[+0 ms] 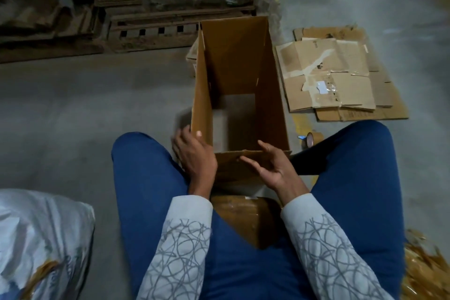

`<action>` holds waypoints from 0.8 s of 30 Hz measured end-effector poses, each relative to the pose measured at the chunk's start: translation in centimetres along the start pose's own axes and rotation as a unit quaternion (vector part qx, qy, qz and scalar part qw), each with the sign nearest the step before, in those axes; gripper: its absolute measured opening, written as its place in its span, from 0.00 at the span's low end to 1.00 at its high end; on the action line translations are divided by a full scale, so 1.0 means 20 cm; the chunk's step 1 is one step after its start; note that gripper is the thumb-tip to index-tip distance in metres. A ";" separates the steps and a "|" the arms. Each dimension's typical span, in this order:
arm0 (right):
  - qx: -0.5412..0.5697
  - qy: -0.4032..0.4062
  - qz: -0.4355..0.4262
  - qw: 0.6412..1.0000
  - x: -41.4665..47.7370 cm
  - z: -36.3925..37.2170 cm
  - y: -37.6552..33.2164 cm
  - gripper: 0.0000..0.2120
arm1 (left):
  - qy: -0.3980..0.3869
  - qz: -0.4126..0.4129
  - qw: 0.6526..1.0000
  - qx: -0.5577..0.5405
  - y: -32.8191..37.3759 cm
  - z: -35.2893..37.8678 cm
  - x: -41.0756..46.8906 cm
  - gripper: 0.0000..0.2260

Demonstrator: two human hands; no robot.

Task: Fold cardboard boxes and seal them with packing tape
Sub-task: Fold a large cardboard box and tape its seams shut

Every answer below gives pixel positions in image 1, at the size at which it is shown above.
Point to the person's right hand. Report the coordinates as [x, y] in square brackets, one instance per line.
[281, 170]

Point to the person's left hand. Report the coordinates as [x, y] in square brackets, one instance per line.
[197, 159]

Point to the brown packing tape roll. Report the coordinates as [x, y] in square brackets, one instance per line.
[314, 139]

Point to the small brown cardboard box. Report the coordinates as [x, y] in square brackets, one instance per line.
[192, 54]

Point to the large black-label cardboard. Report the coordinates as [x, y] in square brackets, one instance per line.
[235, 50]

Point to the person's left forearm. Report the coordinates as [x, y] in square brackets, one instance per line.
[179, 254]

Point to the person's right forearm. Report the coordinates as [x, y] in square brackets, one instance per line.
[334, 254]

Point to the person's blue trousers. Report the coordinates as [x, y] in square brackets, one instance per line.
[358, 184]

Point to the flat brown cardboard sheet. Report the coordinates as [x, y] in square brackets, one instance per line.
[394, 106]

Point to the crumpled brown tape scraps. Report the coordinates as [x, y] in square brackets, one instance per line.
[425, 272]

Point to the brown plastic-wrapped stool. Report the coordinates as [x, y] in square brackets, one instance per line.
[246, 219]

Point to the wooden pallet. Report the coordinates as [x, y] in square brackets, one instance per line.
[140, 29]

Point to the white woven sack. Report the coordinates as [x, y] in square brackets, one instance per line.
[39, 240]

